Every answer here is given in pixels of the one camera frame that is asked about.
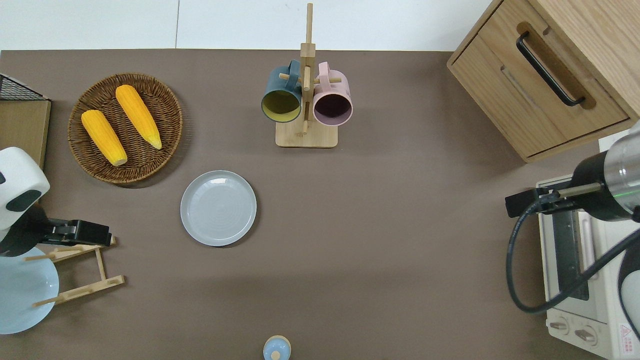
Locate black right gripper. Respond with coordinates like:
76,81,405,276
504,151,640,223

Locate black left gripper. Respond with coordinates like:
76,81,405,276
0,204,113,257

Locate gray round plate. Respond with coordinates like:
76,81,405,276
180,170,258,247

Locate light blue plate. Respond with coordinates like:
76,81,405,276
0,246,60,335

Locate wooden dish rack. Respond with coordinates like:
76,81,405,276
24,236,126,307

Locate short blunt yellow corn cob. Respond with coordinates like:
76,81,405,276
81,109,128,167

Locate light wooden cabinet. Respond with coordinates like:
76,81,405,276
446,0,640,164

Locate long tapered yellow corn cob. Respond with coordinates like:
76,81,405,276
115,84,163,150

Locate brown wooden shelf board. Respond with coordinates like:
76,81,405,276
0,99,52,171

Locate brown table mat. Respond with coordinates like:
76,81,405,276
0,48,608,360

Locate cream toaster oven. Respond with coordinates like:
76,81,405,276
536,175,640,360

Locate brown wicker basket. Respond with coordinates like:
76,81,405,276
67,73,184,185

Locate pink mug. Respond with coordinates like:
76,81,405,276
312,61,354,126

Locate wooden mug tree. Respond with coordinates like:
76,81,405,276
275,2,343,149

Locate teal mug yellow inside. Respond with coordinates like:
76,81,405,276
260,59,304,124

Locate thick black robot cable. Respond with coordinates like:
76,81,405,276
505,199,640,315

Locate cream toaster door handle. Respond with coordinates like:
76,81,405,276
575,210,597,273

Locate black cabinet handle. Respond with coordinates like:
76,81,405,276
516,31,586,107

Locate black wire mesh rack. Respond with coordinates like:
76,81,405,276
0,73,51,102

